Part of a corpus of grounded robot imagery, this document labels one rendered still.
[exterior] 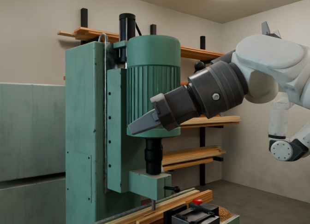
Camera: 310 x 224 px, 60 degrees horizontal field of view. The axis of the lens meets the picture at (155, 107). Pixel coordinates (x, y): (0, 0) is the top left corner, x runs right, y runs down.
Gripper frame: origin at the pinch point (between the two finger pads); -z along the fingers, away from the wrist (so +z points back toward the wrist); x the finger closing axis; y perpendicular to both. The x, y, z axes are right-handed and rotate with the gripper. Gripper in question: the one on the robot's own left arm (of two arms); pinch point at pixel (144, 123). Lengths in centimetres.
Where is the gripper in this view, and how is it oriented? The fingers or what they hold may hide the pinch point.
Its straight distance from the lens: 50.6
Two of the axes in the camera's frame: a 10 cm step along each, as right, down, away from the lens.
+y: -4.1, -8.8, 2.2
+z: 9.0, -4.3, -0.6
